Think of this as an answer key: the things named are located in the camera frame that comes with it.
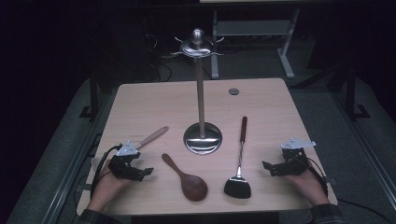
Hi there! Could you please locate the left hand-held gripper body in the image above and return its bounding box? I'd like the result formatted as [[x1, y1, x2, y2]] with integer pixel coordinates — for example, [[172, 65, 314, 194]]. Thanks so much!
[[106, 140, 148, 182]]

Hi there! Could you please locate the person's right hand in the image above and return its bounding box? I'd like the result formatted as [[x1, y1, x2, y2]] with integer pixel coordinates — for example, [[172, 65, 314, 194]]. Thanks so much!
[[284, 169, 331, 207]]

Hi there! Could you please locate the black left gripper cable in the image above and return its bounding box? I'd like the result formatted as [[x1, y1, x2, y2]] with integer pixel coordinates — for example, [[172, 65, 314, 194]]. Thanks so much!
[[91, 144, 123, 199]]

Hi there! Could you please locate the steel utensil rack stand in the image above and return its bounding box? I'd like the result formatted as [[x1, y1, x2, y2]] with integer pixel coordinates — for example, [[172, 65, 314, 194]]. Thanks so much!
[[170, 27, 226, 156]]

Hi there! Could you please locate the white ladle with wooden handle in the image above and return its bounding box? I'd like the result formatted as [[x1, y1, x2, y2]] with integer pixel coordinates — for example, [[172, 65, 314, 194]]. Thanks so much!
[[91, 125, 170, 172]]

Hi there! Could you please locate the black metal stand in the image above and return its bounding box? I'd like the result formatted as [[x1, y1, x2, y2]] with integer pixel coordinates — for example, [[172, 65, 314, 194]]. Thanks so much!
[[78, 66, 101, 119], [342, 63, 372, 121]]

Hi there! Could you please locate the white desk frame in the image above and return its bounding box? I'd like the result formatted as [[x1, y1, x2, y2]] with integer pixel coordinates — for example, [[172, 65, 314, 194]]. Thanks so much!
[[199, 0, 302, 80]]

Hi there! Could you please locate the person's left hand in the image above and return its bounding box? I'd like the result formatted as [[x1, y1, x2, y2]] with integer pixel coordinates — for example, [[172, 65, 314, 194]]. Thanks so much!
[[88, 158, 132, 210]]

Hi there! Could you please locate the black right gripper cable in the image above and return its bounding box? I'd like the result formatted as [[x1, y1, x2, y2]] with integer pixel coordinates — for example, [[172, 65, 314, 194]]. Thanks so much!
[[306, 157, 330, 197]]

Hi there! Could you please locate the black spatula with brown handle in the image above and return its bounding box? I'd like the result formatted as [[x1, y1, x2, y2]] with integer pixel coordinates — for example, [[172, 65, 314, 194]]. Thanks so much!
[[223, 116, 252, 200]]

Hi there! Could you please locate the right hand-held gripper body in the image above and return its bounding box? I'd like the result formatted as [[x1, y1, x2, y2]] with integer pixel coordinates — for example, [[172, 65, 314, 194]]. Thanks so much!
[[275, 138, 317, 176]]

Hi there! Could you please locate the dark brown wooden spoon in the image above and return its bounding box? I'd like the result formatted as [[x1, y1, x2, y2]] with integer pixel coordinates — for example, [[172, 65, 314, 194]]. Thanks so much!
[[161, 152, 209, 203]]

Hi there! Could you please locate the black floor cable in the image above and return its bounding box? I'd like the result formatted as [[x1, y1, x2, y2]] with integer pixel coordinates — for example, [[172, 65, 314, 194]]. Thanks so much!
[[336, 198, 396, 224]]

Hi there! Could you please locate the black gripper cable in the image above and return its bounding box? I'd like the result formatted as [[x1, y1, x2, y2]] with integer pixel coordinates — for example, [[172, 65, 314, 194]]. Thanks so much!
[[306, 157, 330, 197], [91, 144, 123, 199]]

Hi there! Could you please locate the grey metal rail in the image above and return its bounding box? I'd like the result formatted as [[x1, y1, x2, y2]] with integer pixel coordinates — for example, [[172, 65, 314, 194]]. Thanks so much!
[[331, 91, 396, 202], [40, 90, 115, 224]]

